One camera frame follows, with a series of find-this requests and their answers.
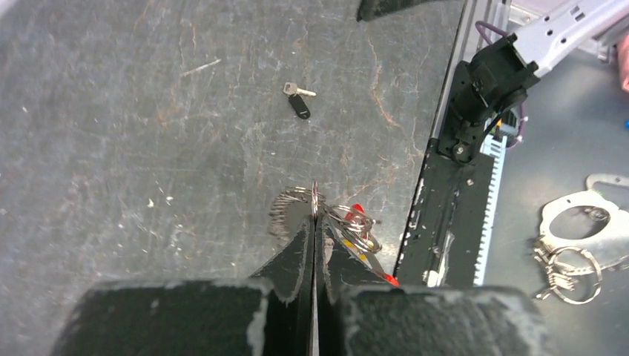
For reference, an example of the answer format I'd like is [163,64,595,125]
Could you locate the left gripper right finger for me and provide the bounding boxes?
[315,216,393,355]

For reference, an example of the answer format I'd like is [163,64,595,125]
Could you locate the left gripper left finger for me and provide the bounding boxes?
[252,218,315,355]

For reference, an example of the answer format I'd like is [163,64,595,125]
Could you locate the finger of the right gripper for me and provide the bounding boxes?
[356,0,431,22]

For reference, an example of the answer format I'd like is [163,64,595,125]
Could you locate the yellow key tag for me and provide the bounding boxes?
[342,238,367,262]

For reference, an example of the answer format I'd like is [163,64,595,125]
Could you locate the large metal keyring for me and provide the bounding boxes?
[267,180,384,257]

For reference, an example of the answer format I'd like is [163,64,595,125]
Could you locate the red key tag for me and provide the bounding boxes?
[344,203,399,287]

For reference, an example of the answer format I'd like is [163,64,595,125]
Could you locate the key with black tag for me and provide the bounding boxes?
[283,82,317,119]

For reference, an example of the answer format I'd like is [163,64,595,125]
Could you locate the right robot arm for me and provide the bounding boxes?
[437,1,628,165]

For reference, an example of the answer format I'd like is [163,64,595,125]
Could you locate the silver handcuffs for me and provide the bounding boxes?
[533,173,628,306]

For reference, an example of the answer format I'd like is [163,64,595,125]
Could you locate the aluminium frame rail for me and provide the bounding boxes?
[429,0,512,143]

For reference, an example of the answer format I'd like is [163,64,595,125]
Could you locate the blue slotted cable duct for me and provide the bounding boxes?
[473,135,507,286]

